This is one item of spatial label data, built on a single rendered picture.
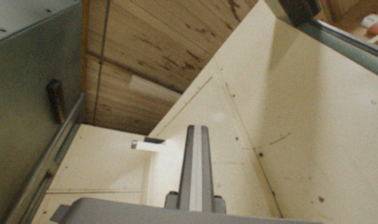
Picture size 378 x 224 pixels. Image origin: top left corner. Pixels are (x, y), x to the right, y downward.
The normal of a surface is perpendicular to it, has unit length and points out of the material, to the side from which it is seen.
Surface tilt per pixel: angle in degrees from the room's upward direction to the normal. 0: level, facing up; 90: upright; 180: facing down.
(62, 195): 90
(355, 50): 90
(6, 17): 90
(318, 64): 90
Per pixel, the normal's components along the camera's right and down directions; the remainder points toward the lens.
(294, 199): -0.82, -0.29
